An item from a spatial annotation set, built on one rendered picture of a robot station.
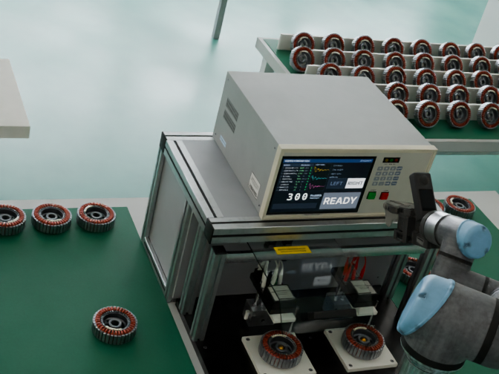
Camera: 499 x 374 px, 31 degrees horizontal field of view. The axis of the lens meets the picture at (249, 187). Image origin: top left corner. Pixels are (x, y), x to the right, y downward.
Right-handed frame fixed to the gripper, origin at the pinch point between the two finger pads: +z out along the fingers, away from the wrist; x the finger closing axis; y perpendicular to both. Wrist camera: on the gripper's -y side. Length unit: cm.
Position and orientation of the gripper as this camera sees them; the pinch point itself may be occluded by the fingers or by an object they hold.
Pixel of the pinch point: (388, 202)
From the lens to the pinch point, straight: 220.3
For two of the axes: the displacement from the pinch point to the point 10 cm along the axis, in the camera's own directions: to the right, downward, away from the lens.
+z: -4.1, -1.6, 9.0
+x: 9.1, -0.1, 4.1
